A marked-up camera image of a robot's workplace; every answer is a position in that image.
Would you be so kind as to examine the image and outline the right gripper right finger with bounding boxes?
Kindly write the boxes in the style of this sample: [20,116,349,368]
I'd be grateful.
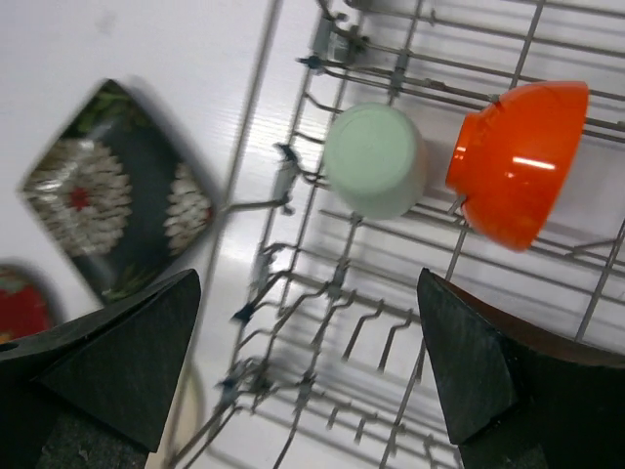
[417,270,624,468]

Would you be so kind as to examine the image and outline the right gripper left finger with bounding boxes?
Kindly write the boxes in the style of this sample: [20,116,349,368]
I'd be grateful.
[1,269,201,468]

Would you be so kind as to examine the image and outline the black square floral plate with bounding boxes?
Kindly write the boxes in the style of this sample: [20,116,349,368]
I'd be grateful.
[21,79,217,304]

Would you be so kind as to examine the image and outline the orange bowl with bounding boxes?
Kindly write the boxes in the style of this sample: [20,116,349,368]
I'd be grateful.
[445,81,590,252]

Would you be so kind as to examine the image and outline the green cup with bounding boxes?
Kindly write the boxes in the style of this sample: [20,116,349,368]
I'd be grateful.
[322,103,428,220]

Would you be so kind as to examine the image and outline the cream green round plate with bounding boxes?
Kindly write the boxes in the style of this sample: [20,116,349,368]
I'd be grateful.
[145,363,205,469]

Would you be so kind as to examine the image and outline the red floral small plate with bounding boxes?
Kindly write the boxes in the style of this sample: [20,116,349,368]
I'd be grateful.
[0,265,54,344]

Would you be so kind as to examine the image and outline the grey wire dish rack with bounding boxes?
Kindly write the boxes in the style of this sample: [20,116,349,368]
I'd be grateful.
[160,0,625,469]

